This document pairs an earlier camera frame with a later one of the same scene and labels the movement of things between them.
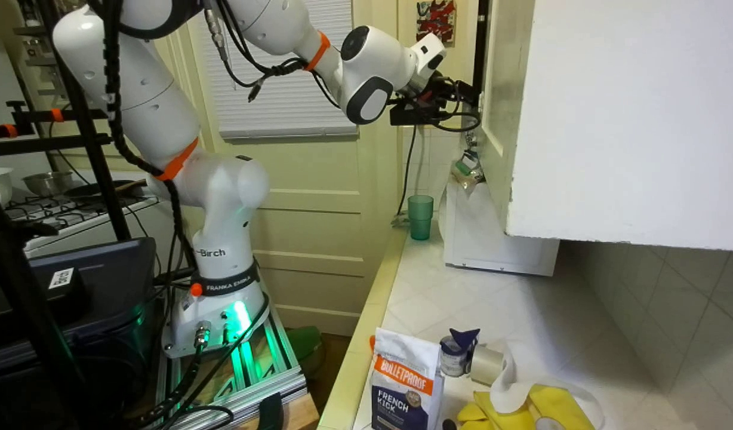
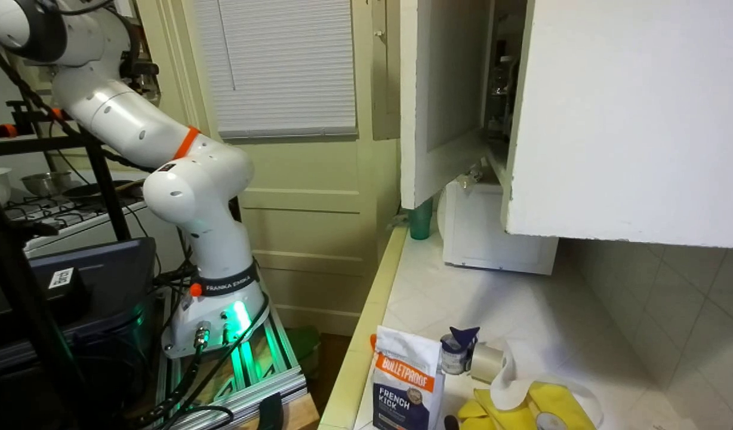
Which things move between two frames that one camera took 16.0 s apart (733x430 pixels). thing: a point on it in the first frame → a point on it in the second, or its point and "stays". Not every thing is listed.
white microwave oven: (477, 237) stays
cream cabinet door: (508, 71) → (446, 92)
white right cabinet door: (633, 125) stays
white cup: (491, 364) stays
